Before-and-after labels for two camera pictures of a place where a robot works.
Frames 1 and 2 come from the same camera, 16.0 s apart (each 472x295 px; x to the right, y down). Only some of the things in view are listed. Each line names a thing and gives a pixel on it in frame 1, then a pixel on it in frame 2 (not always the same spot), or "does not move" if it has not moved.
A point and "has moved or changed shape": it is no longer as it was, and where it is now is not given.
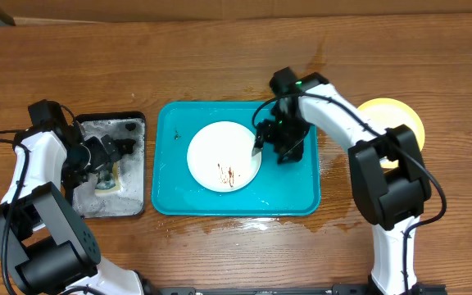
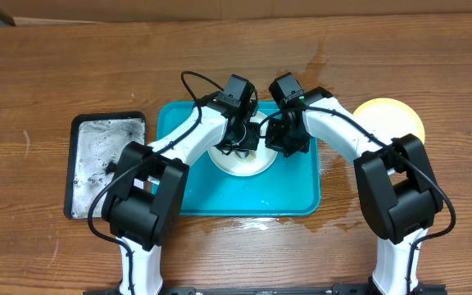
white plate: (220, 156) has moved or changed shape
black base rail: (353, 289) does not move
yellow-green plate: (391, 112) does not move
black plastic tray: (118, 191) does not move
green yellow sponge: (109, 182) has moved or changed shape
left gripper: (102, 157) -> (250, 143)
